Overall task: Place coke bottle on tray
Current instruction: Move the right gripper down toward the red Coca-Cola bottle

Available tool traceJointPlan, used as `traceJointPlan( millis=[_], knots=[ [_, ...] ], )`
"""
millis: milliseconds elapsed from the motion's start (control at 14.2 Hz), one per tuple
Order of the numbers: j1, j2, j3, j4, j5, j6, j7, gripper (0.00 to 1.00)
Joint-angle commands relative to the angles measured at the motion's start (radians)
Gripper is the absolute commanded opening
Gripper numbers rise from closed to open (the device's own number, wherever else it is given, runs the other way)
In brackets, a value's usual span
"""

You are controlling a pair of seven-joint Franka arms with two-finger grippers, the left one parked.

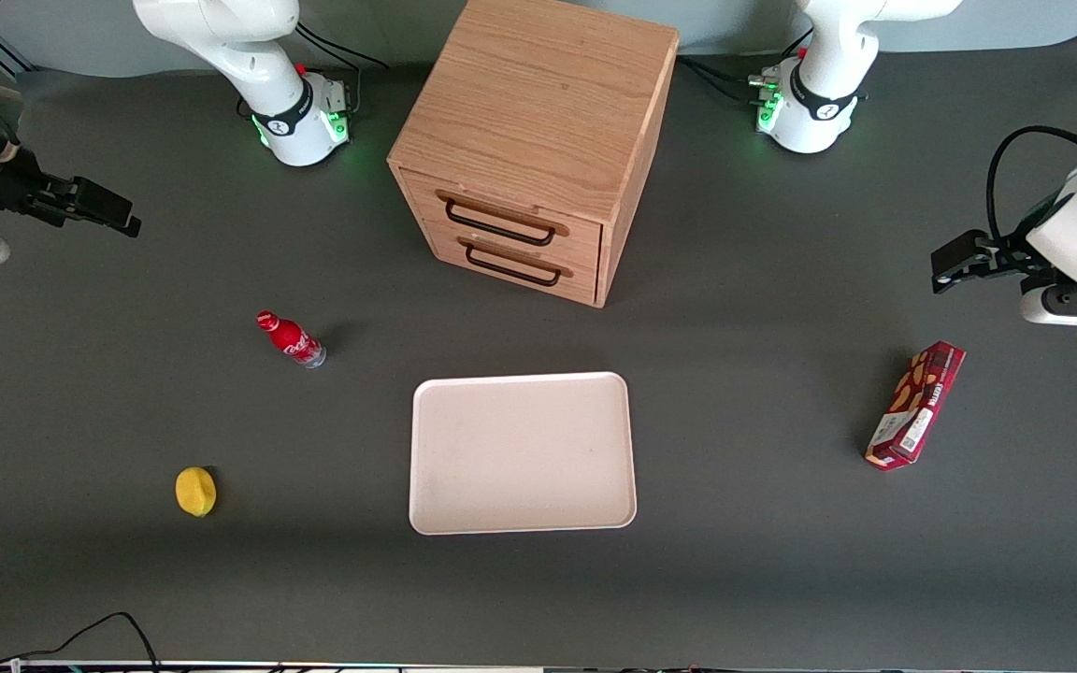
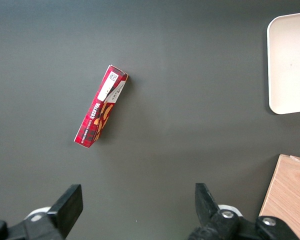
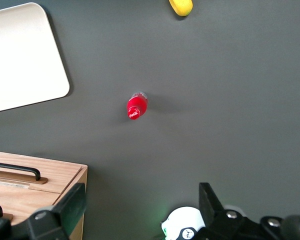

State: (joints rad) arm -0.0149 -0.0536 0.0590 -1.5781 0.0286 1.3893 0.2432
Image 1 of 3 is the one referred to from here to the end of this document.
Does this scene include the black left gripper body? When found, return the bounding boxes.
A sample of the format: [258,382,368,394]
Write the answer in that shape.
[995,196,1061,283]

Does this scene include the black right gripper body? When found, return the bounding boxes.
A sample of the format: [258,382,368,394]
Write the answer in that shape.
[0,138,79,246]

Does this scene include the red coke bottle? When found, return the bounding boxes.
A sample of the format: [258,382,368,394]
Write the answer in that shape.
[256,309,327,369]

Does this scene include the beige rectangular tray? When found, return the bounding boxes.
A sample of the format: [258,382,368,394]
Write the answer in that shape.
[409,371,639,537]

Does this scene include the red snack box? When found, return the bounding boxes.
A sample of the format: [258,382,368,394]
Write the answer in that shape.
[865,340,968,472]

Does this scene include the yellow lemon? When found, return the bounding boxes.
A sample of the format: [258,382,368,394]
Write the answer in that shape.
[175,466,219,518]

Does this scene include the wooden drawer cabinet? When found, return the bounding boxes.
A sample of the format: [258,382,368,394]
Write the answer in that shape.
[387,0,681,309]

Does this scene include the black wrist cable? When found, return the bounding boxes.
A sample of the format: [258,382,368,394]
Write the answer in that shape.
[985,125,1077,246]

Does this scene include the black base cables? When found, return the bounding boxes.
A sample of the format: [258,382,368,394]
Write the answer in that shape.
[294,22,392,118]
[677,28,816,106]

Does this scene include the wooden drawer with handle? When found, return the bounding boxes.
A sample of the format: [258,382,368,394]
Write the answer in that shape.
[398,166,604,272]
[422,222,602,306]

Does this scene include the black metal drawer handle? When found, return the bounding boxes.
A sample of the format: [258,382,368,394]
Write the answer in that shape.
[457,236,575,288]
[436,190,570,249]

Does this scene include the black cable at table edge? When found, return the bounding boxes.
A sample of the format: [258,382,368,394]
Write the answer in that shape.
[0,611,162,673]

